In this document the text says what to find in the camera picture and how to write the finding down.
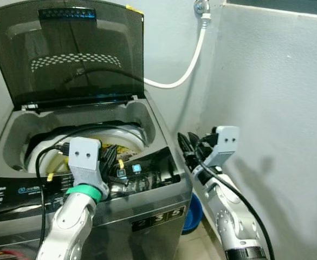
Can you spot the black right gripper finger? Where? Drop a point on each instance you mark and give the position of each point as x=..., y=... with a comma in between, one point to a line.
x=183, y=145
x=193, y=143

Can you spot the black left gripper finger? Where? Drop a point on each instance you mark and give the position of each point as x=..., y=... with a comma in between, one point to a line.
x=105, y=154
x=115, y=160

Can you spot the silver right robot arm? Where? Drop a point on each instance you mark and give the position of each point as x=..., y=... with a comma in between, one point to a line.
x=231, y=216

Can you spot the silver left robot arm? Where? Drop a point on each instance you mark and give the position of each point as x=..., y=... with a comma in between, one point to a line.
x=71, y=222

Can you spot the grey top-load washing machine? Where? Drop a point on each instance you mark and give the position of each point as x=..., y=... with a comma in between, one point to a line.
x=158, y=135

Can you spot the yellow-brown cloth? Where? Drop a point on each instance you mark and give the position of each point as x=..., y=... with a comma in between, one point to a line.
x=117, y=147

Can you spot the blue plastic basin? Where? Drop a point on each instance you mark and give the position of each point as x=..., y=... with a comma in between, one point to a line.
x=193, y=216

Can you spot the black number label sticker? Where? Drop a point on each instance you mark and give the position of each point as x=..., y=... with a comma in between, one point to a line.
x=158, y=218

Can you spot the tinted transparent washer lid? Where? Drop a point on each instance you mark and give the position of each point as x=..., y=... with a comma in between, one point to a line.
x=66, y=38

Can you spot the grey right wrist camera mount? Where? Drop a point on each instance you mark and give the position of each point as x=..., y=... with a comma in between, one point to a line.
x=225, y=143

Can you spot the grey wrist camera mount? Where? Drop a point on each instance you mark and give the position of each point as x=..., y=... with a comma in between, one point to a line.
x=225, y=143
x=84, y=160

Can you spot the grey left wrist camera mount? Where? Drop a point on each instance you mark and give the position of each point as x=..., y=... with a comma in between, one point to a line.
x=84, y=160

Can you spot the chrome wall tap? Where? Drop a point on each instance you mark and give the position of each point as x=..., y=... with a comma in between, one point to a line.
x=201, y=6

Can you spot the dark window frame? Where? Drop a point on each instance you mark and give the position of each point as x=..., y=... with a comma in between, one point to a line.
x=283, y=4

